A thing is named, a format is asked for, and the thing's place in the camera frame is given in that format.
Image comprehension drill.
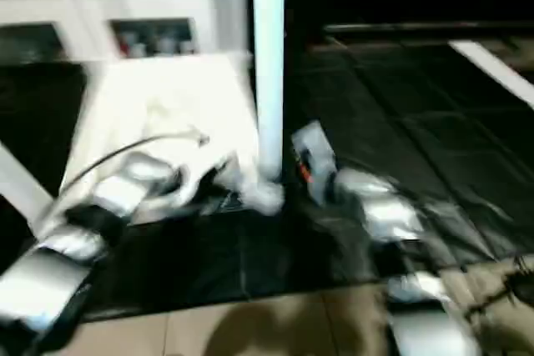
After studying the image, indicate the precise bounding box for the flat white board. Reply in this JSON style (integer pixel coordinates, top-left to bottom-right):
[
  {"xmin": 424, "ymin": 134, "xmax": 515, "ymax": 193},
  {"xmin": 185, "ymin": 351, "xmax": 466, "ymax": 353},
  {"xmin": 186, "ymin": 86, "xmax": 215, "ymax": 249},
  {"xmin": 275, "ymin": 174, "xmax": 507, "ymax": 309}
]
[{"xmin": 451, "ymin": 39, "xmax": 534, "ymax": 108}]

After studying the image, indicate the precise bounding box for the black work mat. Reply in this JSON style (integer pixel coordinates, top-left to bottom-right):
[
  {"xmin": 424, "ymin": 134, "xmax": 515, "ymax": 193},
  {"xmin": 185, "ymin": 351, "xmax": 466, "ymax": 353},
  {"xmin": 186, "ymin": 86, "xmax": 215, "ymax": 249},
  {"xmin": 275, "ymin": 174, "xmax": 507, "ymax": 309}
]
[{"xmin": 0, "ymin": 35, "xmax": 534, "ymax": 323}]

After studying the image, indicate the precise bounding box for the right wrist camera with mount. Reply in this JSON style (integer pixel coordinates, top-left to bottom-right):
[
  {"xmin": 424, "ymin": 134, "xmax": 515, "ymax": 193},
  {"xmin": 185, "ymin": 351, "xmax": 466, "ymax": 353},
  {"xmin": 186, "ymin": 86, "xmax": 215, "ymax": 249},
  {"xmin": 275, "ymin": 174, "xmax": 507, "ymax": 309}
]
[{"xmin": 290, "ymin": 121, "xmax": 338, "ymax": 203}]

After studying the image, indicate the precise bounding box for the long black bar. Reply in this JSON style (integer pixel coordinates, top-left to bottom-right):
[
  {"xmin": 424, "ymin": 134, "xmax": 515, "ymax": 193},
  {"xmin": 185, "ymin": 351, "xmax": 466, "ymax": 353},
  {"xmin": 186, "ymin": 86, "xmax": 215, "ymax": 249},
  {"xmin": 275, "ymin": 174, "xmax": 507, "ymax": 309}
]
[{"xmin": 324, "ymin": 19, "xmax": 534, "ymax": 38}]

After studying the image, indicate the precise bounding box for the black stand with cables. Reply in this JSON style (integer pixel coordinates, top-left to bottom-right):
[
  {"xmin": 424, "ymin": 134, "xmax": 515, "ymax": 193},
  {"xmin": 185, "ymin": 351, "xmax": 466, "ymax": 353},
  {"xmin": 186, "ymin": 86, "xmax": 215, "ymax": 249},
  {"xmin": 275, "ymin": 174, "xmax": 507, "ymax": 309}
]
[{"xmin": 471, "ymin": 260, "xmax": 534, "ymax": 319}]

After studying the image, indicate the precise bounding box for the white plastic table top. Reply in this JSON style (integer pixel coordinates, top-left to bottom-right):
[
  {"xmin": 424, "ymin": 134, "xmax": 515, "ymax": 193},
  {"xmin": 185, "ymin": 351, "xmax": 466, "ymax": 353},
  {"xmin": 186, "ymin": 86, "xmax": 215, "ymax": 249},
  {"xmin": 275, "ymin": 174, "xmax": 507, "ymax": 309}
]
[{"xmin": 60, "ymin": 53, "xmax": 286, "ymax": 225}]

